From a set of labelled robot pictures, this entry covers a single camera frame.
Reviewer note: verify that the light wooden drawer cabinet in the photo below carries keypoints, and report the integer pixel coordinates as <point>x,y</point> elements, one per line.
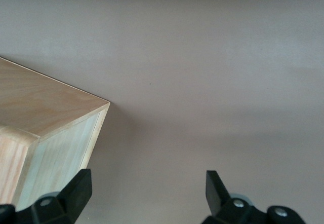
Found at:
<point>50,102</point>

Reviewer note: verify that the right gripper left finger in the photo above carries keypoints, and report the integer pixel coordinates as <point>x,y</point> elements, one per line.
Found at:
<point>63,208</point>

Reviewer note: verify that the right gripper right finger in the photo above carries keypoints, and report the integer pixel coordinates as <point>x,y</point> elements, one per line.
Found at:
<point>227,212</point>

